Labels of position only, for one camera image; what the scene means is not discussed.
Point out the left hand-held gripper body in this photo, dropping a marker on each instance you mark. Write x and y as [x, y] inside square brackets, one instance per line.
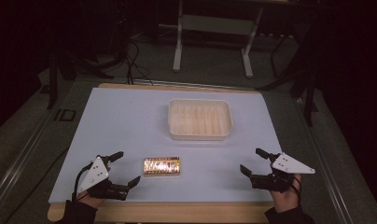
[94, 174]

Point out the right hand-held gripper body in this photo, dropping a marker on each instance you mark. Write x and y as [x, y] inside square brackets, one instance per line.
[289, 165]

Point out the shiny gold snack packet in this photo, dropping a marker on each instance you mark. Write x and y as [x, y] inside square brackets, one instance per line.
[161, 166]

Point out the cream plastic tray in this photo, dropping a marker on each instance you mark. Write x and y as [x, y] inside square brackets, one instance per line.
[199, 119]

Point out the person's left hand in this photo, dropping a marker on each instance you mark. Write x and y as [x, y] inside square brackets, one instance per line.
[92, 200]

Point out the person's right hand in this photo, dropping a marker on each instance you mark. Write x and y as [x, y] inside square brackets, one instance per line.
[286, 200]

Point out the white table mat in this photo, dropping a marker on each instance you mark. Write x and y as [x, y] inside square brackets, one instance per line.
[130, 124]

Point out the black metal stand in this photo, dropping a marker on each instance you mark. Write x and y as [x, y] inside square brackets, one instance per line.
[304, 84]

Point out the white metal stand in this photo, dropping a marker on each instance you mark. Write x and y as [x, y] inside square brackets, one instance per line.
[214, 25]

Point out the aluminium floor rail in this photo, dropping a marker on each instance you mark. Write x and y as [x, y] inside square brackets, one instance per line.
[18, 161]
[329, 168]

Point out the black floor bracket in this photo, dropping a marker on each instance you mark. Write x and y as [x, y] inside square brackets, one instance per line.
[65, 114]

